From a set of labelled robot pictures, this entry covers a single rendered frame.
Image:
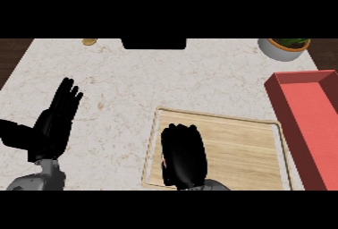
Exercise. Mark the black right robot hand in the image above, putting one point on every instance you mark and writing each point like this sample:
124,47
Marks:
183,155

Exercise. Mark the pink cupcake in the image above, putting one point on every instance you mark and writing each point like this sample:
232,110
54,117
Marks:
164,162

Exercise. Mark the small tan round object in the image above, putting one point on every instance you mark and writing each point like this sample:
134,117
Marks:
88,41

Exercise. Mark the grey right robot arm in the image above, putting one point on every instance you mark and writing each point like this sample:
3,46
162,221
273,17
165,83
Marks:
211,185

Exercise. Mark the red cardboard box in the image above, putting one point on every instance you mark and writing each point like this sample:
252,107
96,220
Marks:
307,125

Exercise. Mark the black appliance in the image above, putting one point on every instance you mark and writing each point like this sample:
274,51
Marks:
153,43

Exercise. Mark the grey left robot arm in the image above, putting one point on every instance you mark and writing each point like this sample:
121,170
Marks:
38,177

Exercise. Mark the pale wooden tray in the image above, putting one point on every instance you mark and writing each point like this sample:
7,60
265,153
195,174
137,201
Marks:
239,149

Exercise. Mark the white potted green plant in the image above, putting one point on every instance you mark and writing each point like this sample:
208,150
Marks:
285,47

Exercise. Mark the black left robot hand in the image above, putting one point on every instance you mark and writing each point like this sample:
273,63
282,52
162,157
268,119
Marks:
51,128

